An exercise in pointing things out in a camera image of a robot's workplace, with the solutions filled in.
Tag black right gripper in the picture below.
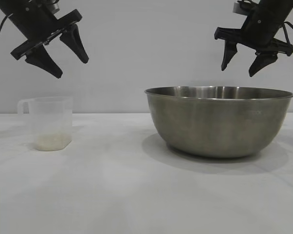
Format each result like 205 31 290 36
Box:
214 0 293 78

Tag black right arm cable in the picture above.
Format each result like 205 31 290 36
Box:
280 20 293 60

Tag white rice grains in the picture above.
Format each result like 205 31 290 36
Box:
35 134 72 151

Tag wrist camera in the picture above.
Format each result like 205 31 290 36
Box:
233 1 246 13
47 0 62 13

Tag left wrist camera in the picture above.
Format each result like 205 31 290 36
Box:
47 0 62 13

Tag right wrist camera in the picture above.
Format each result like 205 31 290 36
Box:
233 1 246 13

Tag stainless steel mixing bowl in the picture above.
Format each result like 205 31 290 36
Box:
144 85 293 158

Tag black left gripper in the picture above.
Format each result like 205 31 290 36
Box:
0 0 89 79

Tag clear plastic measuring cup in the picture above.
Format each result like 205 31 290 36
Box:
17 96 73 151

